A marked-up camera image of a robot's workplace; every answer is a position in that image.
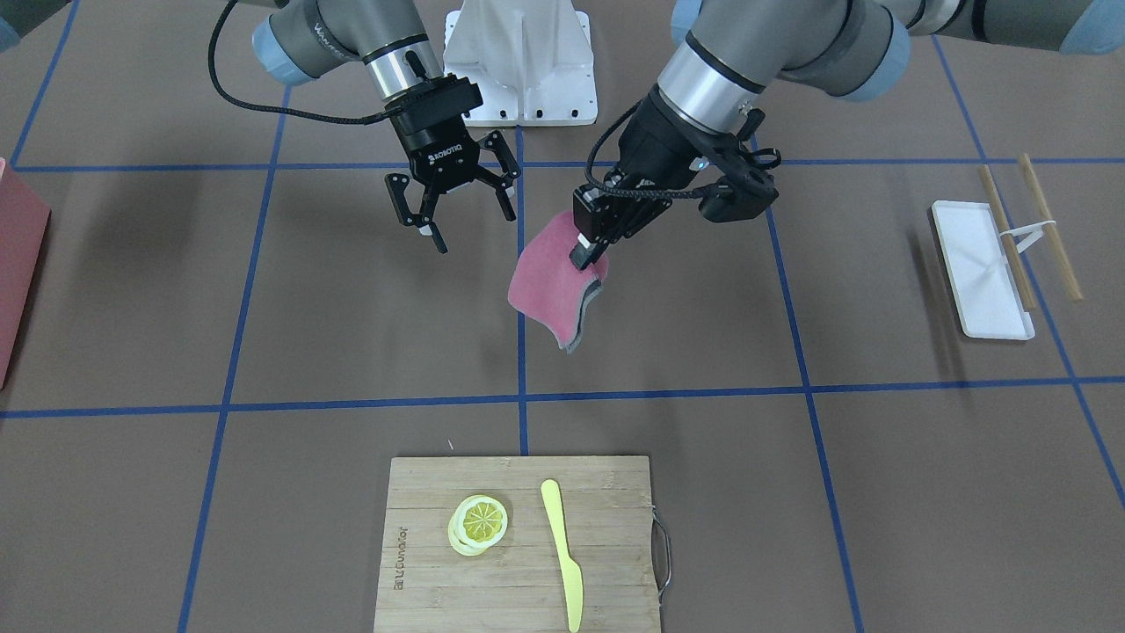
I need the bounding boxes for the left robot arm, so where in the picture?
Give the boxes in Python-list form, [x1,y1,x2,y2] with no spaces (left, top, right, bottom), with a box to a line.
[567,1,1124,270]

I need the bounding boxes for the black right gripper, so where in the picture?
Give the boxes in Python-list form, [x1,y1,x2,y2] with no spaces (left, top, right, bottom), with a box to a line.
[383,75,522,255]

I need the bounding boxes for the wooden rack rod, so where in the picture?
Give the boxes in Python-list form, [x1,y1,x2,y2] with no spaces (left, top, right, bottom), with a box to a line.
[977,164,1040,311]
[1017,153,1085,302]

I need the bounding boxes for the yellow lemon slices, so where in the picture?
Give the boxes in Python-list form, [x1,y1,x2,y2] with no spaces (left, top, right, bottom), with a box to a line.
[447,494,509,557]

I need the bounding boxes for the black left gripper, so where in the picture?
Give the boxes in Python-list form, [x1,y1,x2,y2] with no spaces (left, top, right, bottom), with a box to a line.
[568,87,730,272]

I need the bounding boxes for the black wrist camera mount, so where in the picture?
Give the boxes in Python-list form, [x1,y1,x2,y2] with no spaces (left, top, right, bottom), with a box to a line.
[699,134,782,223]

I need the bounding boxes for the yellow plastic knife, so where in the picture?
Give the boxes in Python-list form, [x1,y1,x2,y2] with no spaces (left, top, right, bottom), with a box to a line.
[540,478,585,632]

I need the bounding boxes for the white wire rack bracket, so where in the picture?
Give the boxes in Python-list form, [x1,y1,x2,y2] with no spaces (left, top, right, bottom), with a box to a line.
[998,220,1056,255]

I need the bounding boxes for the pink plastic bin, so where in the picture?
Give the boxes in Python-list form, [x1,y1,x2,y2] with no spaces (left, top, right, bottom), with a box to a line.
[1,159,51,385]

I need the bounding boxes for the pink and grey cleaning cloth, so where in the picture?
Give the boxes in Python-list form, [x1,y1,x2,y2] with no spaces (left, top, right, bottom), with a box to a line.
[507,211,608,353]

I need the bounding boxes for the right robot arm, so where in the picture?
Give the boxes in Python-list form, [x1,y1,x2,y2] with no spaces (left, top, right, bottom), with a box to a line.
[69,1,522,252]

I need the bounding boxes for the bamboo cutting board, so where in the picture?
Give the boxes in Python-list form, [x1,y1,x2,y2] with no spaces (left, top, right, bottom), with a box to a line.
[374,455,662,632]

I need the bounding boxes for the white rectangular tray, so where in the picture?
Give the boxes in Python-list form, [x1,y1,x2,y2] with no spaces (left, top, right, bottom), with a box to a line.
[932,200,1035,341]

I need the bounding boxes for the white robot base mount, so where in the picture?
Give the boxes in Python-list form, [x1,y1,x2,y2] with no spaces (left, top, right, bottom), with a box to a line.
[443,1,599,128]

